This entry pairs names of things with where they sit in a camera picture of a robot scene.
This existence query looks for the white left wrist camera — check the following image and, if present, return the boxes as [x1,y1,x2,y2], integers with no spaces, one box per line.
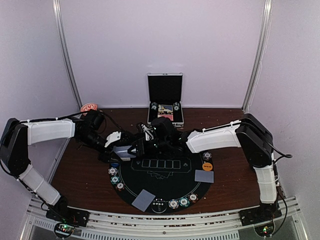
[104,131,122,148]

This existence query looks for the orange chips seat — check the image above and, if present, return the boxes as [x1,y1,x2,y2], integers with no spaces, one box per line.
[115,182,125,191]
[188,193,199,203]

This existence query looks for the blue card box in case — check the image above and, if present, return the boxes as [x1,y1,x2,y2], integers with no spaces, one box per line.
[158,104,173,114]

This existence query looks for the red card box in case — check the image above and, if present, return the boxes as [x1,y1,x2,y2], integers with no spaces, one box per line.
[157,114,174,121]

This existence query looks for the round black poker mat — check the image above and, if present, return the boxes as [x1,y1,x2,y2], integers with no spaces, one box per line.
[110,138,213,214]

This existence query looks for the aluminium front rail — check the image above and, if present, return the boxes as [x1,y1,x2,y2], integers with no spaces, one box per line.
[18,197,310,240]

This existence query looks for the blue white chips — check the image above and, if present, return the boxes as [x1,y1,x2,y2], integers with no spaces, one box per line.
[202,151,212,161]
[168,199,179,210]
[108,167,118,176]

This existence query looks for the clear round dealer button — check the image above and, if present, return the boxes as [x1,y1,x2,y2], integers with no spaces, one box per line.
[151,198,167,214]

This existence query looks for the orange big blind button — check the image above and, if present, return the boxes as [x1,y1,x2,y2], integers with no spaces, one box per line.
[202,162,213,172]

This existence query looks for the right chip stack in case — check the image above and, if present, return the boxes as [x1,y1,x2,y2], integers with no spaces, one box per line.
[173,102,180,111]

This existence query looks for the green chips front seat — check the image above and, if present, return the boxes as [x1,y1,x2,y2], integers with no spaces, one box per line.
[178,197,190,208]

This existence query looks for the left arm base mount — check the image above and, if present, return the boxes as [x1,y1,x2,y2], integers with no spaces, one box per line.
[39,194,90,227]

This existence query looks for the blue white chips front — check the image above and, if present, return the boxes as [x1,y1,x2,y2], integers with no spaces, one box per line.
[168,199,179,210]

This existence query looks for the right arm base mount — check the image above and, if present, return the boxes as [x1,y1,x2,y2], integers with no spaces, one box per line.
[238,199,282,226]

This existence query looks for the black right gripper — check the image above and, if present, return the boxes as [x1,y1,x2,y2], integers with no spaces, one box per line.
[128,137,171,157]

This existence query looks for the blue small blind button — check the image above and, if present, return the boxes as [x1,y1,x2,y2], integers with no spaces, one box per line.
[110,162,120,168]

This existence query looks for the red white patterned bowl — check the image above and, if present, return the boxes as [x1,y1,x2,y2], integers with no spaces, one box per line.
[80,103,98,112]

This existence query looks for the aluminium poker case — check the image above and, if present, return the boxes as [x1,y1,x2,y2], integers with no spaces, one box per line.
[147,73,184,128]

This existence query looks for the chip stack in case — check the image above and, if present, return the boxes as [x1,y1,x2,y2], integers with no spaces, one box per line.
[150,102,158,111]
[173,102,180,111]

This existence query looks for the grey blue card deck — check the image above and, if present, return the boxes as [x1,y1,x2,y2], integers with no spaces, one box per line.
[113,145,136,162]

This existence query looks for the blue card front seat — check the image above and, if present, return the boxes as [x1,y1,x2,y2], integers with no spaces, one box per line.
[131,189,156,212]

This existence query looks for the left chip stack in case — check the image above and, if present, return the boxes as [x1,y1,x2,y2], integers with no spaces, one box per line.
[150,102,158,111]

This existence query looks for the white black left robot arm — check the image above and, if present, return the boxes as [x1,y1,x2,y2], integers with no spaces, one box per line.
[0,110,136,222]

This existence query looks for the orange chips front seat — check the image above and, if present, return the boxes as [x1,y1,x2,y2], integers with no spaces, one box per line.
[188,193,199,203]

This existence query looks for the green chips seat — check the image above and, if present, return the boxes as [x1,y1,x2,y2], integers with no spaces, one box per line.
[178,197,190,208]
[110,175,120,185]

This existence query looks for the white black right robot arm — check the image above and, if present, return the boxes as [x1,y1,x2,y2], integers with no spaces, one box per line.
[127,113,292,221]

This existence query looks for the blue card seat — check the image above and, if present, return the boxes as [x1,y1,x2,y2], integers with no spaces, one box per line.
[131,189,156,212]
[194,169,214,184]

